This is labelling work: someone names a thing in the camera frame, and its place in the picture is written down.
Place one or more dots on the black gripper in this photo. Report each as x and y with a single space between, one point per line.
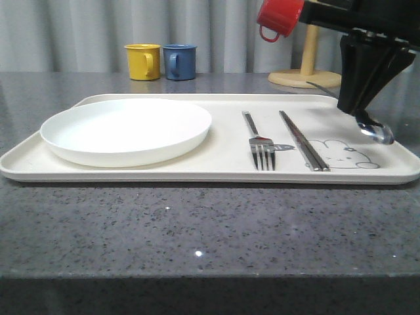
367 67

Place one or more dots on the stainless steel spoon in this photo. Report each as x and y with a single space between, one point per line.
378 132

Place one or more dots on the stainless steel fork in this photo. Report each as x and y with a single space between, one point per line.
262 149

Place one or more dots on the white round plate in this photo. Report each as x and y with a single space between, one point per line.
127 132

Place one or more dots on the wooden mug tree stand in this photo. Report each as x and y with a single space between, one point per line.
307 76

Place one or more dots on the red enamel mug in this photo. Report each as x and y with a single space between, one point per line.
280 16

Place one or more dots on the cream rabbit print tray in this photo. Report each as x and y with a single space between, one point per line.
224 156

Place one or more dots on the blue enamel mug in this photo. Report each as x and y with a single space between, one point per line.
180 61

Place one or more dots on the yellow enamel mug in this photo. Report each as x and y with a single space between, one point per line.
143 61

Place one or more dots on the grey pleated curtain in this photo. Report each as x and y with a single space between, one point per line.
90 36

